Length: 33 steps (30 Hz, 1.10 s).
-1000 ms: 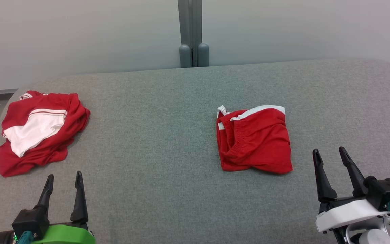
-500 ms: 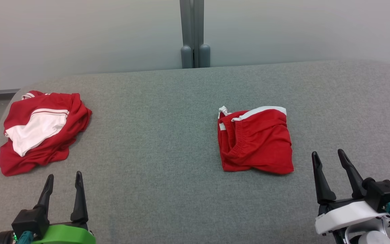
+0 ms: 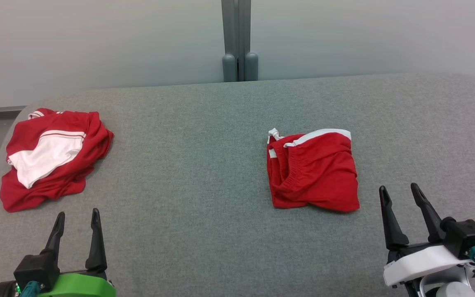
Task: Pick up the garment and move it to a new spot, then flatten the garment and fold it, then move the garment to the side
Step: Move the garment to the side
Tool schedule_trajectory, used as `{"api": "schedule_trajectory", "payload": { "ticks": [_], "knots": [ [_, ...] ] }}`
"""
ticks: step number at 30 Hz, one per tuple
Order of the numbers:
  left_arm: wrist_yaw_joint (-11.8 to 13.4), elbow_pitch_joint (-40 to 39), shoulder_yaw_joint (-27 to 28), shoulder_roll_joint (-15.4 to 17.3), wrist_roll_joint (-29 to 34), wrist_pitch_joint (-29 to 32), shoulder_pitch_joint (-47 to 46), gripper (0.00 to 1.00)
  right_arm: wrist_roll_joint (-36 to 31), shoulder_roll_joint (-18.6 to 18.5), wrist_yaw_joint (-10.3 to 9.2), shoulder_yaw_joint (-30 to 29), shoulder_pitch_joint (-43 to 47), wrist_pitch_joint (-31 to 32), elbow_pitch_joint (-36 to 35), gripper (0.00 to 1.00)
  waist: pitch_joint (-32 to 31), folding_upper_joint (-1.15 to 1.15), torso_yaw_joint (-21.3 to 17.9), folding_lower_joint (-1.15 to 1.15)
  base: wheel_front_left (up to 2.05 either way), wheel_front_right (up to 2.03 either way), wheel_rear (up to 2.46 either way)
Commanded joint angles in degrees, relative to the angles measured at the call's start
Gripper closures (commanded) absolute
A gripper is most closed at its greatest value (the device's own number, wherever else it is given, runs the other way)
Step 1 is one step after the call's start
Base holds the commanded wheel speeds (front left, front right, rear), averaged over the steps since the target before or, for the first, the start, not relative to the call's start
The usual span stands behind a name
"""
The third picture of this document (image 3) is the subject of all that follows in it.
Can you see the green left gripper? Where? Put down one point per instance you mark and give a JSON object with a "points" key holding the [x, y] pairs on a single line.
{"points": [[85, 286]]}

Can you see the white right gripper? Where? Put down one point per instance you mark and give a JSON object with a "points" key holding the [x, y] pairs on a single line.
{"points": [[423, 264]]}

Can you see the red white-sleeved Bulls shirt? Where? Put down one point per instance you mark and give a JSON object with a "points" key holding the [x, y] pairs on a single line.
{"points": [[56, 185]]}

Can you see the red Bulls 23 shorts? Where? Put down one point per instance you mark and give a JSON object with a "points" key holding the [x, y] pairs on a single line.
{"points": [[316, 173]]}

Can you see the grey fabric sofa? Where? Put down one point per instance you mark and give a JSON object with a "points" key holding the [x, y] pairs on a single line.
{"points": [[200, 185]]}

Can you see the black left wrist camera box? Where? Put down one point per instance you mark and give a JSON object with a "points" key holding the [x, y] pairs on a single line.
{"points": [[35, 268]]}

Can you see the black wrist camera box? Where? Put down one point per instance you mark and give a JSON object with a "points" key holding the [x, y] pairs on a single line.
{"points": [[466, 237], [35, 268]]}

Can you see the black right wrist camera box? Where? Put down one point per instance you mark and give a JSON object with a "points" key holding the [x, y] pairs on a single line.
{"points": [[466, 237]]}

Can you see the grey rounded post foot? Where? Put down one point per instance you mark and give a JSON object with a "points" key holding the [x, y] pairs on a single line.
{"points": [[229, 68], [251, 67]]}

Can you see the grey partition post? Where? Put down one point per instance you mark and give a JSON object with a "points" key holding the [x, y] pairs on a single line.
{"points": [[229, 24]]}

